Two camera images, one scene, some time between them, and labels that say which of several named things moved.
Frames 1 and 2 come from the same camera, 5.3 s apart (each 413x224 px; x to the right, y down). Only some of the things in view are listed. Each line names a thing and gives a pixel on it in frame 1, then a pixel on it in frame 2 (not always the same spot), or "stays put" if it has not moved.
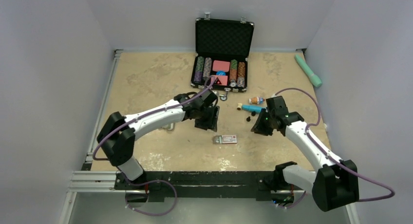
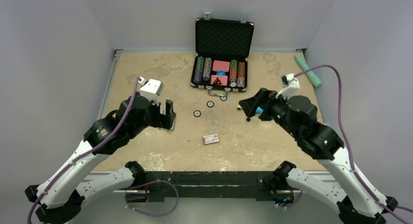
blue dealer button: (220, 73) stays put
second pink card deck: (220, 80) stays put
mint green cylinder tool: (315, 80) stays put
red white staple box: (225, 139) -> (210, 139)
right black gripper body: (264, 124) -> (276, 109)
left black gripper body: (207, 119) -> (154, 118)
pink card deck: (221, 65) stays put
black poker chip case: (222, 48) stays put
